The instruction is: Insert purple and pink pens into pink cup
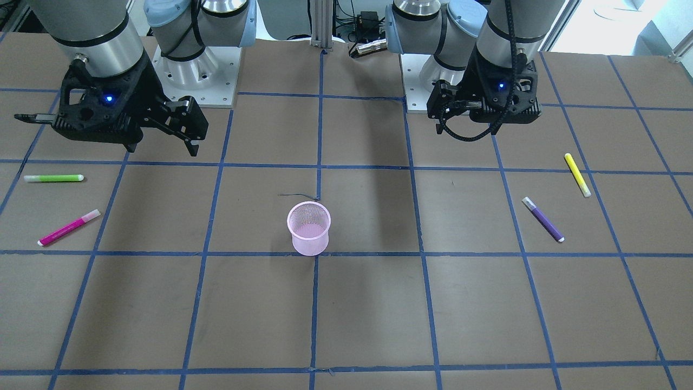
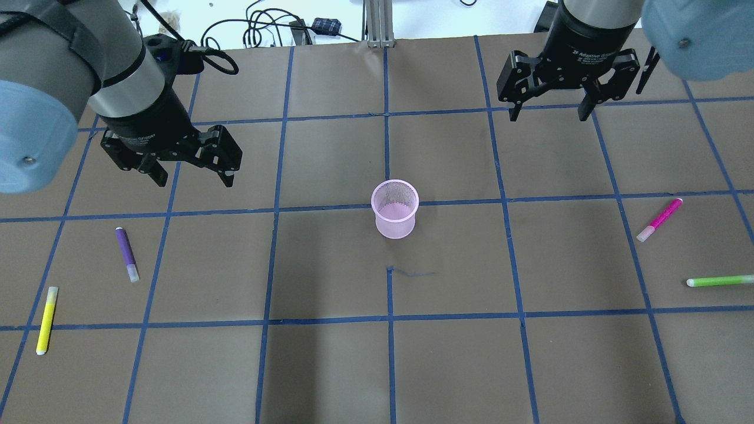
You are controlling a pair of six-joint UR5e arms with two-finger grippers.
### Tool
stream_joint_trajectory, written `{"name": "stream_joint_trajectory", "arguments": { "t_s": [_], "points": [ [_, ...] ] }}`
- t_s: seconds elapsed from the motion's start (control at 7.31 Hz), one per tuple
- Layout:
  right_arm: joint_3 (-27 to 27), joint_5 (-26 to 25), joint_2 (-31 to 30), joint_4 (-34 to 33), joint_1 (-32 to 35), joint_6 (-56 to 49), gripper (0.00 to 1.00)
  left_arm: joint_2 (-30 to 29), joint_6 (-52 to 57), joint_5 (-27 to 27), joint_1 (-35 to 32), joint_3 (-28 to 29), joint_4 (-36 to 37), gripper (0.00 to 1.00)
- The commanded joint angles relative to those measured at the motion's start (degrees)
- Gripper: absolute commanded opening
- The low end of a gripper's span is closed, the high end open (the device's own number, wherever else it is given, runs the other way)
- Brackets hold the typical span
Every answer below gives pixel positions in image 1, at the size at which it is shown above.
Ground pink highlighter pen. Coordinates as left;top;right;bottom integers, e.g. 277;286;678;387
37;209;101;247

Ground pink mesh cup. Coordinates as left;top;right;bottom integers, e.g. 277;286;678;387
286;201;331;256

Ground silver connector plug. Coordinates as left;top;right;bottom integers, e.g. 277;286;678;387
349;38;388;59

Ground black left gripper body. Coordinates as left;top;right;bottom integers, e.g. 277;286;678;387
427;49;542;124

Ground green highlighter pen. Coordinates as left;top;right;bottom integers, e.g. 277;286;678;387
23;174;85;183

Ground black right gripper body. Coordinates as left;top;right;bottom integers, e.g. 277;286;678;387
50;54;166;152

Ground purple highlighter pen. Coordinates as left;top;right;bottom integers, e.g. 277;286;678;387
521;197;565;243

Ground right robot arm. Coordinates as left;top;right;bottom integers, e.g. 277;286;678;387
15;1;258;157

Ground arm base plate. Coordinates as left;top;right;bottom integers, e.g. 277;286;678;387
400;54;465;115
152;47;243;109

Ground yellow highlighter pen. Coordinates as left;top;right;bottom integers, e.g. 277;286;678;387
564;153;592;198

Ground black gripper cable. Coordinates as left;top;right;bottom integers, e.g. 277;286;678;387
436;0;527;142

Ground aluminium frame post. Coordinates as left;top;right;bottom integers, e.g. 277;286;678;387
309;1;336;52

